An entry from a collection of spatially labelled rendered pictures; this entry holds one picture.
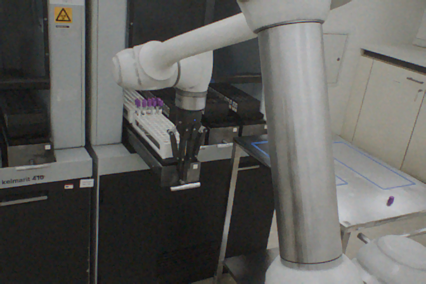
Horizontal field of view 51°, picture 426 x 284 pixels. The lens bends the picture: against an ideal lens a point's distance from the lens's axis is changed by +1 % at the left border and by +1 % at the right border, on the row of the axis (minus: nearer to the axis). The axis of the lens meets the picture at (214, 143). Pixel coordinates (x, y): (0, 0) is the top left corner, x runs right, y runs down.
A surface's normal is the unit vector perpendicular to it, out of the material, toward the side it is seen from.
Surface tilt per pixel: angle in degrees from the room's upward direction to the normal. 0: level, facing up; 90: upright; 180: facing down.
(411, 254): 7
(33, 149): 90
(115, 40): 90
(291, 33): 73
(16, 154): 90
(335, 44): 90
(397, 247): 10
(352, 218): 0
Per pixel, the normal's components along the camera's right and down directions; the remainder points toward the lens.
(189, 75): 0.48, 0.52
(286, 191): -0.67, 0.13
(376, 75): -0.87, 0.09
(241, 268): 0.11, -0.91
